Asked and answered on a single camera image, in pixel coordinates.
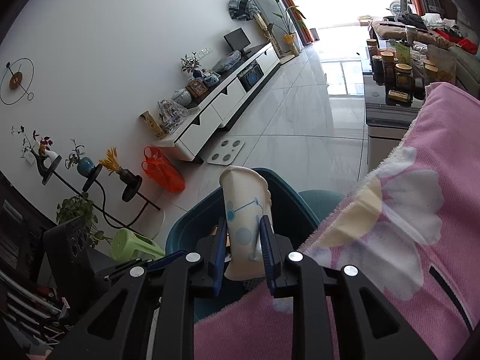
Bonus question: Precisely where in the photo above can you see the black clothes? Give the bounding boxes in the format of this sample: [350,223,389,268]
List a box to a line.
[395,13,428,31]

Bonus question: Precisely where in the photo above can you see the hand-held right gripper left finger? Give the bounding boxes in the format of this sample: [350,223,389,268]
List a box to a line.
[49,217,229,360]

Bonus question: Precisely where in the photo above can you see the round wire wall clock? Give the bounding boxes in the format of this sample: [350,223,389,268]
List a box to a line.
[0,58,35,106]

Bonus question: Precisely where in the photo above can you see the white ceramic jar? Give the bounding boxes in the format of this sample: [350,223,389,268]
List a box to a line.
[172,88,193,106]

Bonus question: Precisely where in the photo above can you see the leafy green potted plant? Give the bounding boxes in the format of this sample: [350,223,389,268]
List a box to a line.
[56,193,109,248]

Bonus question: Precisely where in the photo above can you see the black monitor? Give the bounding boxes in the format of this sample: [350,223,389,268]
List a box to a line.
[224,28,252,56]

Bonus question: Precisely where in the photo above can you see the olive green sofa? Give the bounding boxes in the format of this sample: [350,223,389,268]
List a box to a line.
[369,0,480,98]

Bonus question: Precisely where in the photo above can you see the white tv cabinet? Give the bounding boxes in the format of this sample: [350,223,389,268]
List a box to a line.
[155,42,282,164]

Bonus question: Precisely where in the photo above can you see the teal stool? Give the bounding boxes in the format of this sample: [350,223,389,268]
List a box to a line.
[298,189,346,226]

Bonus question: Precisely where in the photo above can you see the glass coffee table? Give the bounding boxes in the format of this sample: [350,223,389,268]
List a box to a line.
[362,45,426,169]

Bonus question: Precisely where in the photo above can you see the orange plastic bag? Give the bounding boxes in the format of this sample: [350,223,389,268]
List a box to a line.
[142,146,186,194]

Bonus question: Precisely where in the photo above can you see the white dotted paper cup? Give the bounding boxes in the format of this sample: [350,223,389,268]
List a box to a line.
[219,165,272,280]

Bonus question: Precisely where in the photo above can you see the tall yellow box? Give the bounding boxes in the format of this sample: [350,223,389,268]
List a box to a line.
[139,110,167,139]

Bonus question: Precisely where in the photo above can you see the blue white wrapped bundle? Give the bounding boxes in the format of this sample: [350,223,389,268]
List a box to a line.
[212,50,242,74]

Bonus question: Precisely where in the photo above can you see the green plastic stool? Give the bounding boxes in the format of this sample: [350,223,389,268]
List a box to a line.
[110,228,166,263]

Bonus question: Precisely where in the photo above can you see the glass ship model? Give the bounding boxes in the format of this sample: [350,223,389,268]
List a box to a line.
[157,98,188,134]

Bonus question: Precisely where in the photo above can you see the teal plastic bin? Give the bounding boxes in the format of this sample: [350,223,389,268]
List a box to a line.
[165,167,319,323]

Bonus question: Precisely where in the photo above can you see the white vase with dark flowers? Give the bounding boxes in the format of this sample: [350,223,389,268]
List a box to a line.
[11,125,61,169]

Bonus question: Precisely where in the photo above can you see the fan with patterned cover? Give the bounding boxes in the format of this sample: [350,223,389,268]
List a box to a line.
[228,0,280,59]

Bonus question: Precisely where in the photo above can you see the white bathroom scale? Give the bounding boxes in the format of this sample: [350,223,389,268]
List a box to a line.
[207,139,246,166]

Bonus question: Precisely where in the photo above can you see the brown paper bag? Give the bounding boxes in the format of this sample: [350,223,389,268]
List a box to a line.
[425,44,457,87]

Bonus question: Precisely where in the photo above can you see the tall plant in yellow pot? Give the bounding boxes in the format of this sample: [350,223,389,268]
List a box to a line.
[262,0,308,55]

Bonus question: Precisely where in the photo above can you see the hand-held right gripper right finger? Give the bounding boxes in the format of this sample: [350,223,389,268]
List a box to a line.
[259,215,437,360]

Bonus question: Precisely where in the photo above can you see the group of tea jars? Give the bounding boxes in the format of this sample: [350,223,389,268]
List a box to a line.
[365,37,439,106]

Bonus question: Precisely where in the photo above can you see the pink floral blanket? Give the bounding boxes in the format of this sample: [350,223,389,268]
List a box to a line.
[193,82,480,360]

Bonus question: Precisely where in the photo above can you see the grey office chair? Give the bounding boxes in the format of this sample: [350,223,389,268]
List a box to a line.
[386,0,413,17]

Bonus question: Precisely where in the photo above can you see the black curved plant stand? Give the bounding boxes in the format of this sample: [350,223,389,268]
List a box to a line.
[32,150,162,233]

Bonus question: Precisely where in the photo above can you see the green packet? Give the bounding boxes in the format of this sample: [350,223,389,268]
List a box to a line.
[392,40,411,64]

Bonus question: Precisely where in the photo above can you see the pile of white clothes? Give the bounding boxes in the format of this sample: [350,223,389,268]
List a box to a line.
[422,13,456,31]

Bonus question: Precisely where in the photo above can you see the small plant in blue vase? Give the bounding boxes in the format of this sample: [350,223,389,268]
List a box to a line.
[181,52,203,79]

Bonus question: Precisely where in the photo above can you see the red cloth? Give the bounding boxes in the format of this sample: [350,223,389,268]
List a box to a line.
[437,28,479,55]

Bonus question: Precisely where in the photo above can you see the teal vase with plant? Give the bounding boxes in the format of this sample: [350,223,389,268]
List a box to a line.
[65,139,95,176]

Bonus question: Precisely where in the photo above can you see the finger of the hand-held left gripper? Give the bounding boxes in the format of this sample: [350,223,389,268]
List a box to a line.
[148,250,187,271]

